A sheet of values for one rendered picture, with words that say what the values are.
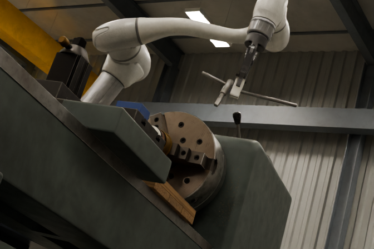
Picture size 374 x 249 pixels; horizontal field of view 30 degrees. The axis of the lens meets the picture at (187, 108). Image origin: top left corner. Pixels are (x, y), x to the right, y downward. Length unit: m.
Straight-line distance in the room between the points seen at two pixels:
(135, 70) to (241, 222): 0.75
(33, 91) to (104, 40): 1.29
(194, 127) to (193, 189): 0.21
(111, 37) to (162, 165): 0.99
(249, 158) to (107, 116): 0.92
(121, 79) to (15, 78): 1.43
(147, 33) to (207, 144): 0.55
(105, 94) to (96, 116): 1.18
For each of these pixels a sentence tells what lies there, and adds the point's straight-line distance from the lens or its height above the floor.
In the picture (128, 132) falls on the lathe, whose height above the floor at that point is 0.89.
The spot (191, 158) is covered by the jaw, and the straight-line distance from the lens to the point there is 2.11.
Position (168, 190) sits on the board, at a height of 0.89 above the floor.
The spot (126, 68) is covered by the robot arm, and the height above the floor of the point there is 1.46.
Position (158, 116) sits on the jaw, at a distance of 2.21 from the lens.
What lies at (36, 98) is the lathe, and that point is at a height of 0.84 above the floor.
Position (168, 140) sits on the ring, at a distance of 2.08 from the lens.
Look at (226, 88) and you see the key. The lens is 2.33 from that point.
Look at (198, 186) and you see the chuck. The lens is 2.11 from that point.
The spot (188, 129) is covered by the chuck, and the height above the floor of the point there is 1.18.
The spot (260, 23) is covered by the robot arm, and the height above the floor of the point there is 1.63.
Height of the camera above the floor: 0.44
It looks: 21 degrees up
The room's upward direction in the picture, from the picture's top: 17 degrees clockwise
